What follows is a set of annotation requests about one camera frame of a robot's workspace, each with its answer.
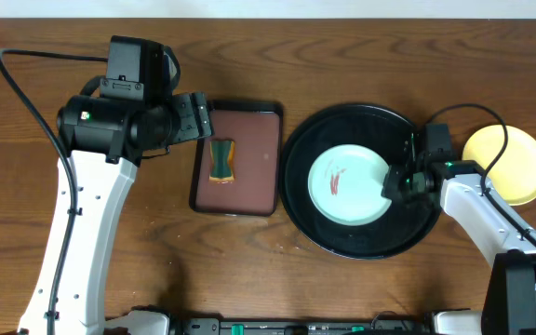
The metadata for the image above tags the brown rectangular tray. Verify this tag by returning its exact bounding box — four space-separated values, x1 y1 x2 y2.
189 100 283 217

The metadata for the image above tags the yellow plate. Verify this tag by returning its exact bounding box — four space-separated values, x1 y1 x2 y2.
462 125 536 206

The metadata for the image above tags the green and orange sponge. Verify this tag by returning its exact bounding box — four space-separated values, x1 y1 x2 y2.
209 140 235 183

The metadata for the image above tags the mint plate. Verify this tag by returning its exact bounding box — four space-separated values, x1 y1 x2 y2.
307 144 392 226

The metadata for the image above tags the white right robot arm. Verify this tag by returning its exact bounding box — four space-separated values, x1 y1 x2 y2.
382 161 536 334

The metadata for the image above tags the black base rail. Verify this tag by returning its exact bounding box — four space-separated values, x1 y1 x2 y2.
168 317 433 335

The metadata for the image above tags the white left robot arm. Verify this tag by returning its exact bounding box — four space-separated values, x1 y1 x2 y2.
18 92 212 334

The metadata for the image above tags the black round tray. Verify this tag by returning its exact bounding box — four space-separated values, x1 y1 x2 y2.
279 104 440 260

